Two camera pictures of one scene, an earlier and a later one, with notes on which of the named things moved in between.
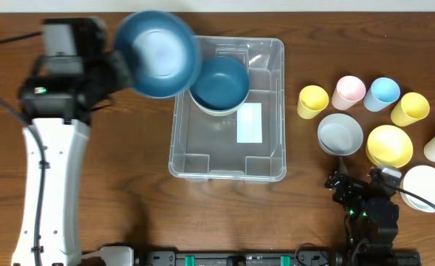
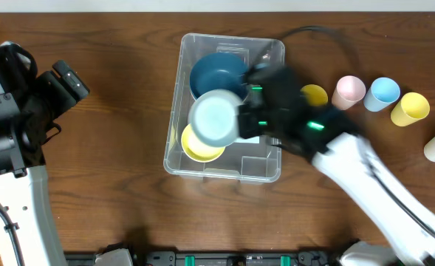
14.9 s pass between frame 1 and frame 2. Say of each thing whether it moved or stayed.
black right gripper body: moved
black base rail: stayed
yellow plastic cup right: stayed
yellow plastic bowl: moved
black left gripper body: moved
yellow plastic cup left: stayed
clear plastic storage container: stayed
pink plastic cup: stayed
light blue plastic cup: stayed
